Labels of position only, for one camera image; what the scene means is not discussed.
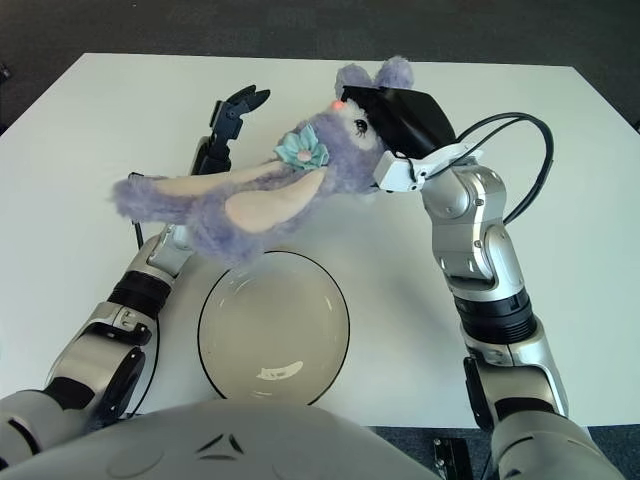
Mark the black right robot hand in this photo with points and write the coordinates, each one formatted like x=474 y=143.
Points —
x=410 y=120

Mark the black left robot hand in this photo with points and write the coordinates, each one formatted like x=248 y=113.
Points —
x=227 y=120

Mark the purple plush bunny doll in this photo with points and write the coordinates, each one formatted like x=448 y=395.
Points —
x=210 y=220

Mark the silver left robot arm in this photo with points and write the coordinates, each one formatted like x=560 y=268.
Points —
x=90 y=360

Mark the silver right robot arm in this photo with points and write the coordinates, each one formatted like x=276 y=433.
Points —
x=475 y=240

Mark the white plate with black rim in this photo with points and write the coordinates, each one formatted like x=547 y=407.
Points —
x=275 y=325

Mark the grey robot torso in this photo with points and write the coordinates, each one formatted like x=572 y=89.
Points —
x=225 y=440

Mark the black metal bracket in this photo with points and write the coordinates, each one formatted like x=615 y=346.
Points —
x=452 y=460

